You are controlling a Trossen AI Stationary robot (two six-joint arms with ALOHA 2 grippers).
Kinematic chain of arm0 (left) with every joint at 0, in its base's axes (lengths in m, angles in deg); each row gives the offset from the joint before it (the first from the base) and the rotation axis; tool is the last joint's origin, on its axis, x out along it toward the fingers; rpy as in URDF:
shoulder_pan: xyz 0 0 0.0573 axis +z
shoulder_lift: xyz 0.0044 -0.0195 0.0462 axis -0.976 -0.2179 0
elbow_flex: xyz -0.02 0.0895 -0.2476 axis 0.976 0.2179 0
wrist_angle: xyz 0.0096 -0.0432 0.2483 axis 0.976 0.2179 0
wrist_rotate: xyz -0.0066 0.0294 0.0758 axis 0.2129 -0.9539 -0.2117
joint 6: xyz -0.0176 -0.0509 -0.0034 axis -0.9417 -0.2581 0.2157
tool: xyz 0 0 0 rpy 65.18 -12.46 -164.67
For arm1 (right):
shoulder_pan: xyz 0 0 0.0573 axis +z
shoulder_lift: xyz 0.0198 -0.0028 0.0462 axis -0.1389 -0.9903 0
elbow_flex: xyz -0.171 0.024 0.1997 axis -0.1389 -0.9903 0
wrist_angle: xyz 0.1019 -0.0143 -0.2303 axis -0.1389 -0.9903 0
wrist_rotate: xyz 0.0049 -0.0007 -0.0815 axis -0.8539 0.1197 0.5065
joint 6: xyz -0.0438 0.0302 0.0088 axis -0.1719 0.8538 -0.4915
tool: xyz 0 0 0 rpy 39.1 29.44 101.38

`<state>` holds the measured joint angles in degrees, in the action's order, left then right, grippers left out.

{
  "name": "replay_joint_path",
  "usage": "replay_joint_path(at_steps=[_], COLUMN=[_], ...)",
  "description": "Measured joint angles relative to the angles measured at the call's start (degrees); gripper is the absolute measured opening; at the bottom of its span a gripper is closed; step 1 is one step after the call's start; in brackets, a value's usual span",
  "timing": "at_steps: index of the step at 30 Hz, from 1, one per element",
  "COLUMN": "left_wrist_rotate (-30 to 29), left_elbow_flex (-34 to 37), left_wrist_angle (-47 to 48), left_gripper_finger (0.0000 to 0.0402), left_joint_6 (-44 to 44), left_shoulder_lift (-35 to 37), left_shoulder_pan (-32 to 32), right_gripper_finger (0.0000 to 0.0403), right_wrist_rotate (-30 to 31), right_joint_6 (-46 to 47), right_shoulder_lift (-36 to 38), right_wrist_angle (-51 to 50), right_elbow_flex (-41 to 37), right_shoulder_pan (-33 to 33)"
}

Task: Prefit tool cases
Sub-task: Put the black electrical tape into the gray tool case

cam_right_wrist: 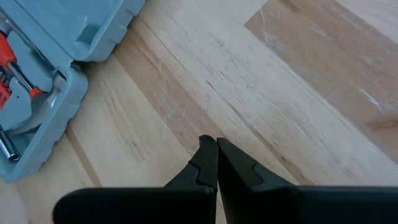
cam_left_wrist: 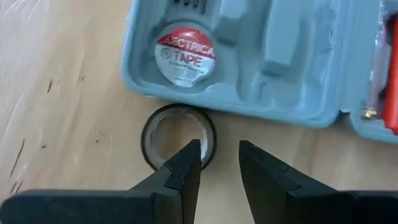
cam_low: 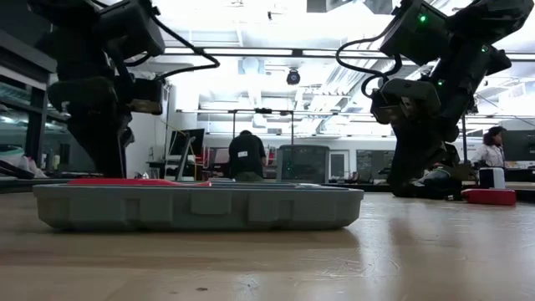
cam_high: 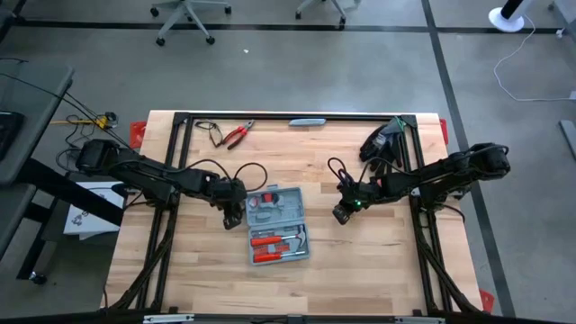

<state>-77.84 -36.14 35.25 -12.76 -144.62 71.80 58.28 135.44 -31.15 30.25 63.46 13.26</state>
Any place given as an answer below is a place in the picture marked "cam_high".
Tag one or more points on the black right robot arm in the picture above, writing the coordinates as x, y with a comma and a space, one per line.
432, 175

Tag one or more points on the white round floor stand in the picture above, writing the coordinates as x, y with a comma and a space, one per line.
504, 21

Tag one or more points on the grey desk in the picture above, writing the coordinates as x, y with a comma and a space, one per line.
36, 135

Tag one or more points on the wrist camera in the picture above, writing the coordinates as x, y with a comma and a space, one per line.
341, 213
233, 220

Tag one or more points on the grey plastic tool case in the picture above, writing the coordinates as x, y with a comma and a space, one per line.
279, 216

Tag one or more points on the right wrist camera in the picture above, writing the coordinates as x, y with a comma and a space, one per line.
341, 213

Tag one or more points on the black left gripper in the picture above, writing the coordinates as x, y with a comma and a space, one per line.
224, 193

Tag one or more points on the grey desk foot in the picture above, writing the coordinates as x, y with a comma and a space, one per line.
569, 137

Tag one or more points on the silver bracket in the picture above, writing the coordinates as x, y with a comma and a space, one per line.
166, 319
418, 320

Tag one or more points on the white paper box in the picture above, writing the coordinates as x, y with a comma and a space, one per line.
90, 222

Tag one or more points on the black safety glasses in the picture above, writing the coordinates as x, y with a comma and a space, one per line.
217, 135

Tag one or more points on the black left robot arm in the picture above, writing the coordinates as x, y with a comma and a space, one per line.
153, 173

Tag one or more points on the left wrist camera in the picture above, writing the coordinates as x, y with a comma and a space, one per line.
233, 220

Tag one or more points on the table level camera mount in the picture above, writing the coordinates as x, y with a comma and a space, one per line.
294, 319

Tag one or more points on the silver utility knife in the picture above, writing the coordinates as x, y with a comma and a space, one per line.
307, 122

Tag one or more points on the grey office chair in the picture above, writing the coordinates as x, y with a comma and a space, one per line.
185, 8
337, 11

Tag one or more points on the black aluminium frame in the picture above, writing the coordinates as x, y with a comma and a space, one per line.
270, 116

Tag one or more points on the black keyboard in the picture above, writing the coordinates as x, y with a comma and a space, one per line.
9, 132

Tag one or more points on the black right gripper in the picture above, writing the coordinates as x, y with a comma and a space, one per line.
361, 195

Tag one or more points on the red corner clamp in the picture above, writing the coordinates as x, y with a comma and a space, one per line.
138, 130
486, 300
443, 130

